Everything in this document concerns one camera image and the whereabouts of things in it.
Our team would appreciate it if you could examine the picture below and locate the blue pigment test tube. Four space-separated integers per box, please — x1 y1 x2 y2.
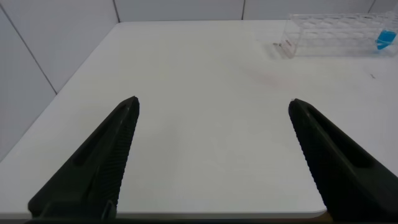
374 11 398 51

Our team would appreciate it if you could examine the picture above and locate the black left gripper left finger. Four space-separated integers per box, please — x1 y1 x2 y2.
27 95 141 218

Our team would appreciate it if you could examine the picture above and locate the clear plastic test tube rack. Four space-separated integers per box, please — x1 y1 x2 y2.
279 11 398 59

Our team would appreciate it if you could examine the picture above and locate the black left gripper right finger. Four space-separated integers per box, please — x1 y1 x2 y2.
288 98 398 222

